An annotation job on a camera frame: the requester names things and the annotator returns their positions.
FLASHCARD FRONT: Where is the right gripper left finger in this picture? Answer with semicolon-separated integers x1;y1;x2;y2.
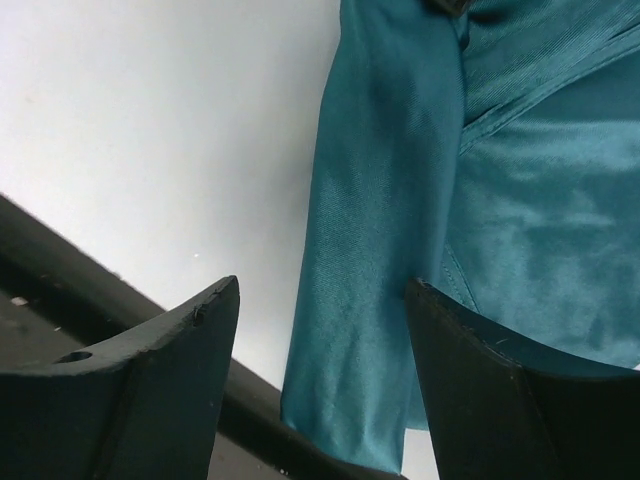
1;276;240;479

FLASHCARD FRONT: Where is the teal satin napkin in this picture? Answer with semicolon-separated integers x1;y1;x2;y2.
281;1;639;473

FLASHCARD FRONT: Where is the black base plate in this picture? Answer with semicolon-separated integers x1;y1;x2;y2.
1;200;380;479

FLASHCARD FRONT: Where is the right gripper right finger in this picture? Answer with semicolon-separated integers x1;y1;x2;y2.
405;279;639;479

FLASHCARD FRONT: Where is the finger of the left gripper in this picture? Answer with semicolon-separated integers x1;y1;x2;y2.
425;0;473;18

